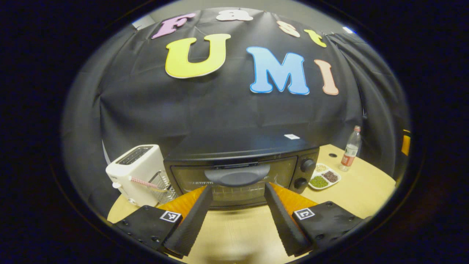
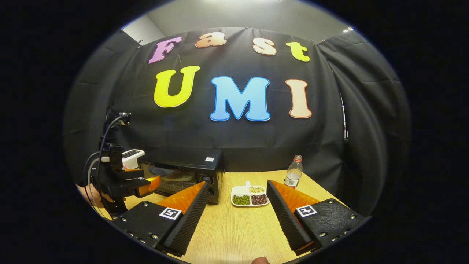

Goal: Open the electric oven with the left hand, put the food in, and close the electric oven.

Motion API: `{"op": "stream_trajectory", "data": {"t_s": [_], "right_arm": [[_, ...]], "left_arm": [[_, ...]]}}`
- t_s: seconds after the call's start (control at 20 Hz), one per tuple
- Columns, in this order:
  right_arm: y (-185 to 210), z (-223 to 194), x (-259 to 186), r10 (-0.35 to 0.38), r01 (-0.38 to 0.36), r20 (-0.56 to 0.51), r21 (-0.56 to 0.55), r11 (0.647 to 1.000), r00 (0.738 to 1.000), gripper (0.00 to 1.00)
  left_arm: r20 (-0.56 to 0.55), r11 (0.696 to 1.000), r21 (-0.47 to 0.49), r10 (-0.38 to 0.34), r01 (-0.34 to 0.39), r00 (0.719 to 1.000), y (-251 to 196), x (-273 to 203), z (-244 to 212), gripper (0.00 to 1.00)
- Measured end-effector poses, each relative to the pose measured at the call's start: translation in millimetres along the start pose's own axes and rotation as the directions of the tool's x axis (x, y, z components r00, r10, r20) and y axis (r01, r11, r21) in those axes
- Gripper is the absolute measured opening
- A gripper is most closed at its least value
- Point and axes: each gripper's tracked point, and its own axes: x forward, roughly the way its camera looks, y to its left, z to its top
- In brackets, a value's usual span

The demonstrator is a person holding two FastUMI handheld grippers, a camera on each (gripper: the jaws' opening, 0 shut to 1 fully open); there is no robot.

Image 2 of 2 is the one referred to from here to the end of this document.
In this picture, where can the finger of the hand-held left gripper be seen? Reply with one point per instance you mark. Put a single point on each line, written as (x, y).
(133, 173)
(143, 186)

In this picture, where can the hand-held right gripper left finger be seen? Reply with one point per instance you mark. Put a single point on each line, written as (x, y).
(187, 223)

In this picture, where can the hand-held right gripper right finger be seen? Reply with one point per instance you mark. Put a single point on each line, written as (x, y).
(285, 220)

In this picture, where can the black electric oven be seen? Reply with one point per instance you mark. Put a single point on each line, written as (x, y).
(183, 172)

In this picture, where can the white toaster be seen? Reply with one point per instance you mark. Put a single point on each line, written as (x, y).
(132, 154)

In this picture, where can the white divided plate of beans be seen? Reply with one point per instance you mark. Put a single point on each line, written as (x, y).
(251, 196)

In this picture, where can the clear plastic bottle red label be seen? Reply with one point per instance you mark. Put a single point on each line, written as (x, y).
(293, 174)

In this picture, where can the black backdrop cloth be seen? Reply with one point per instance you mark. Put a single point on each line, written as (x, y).
(227, 143)

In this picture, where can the small ceiling light panel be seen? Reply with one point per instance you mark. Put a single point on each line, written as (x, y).
(348, 30)

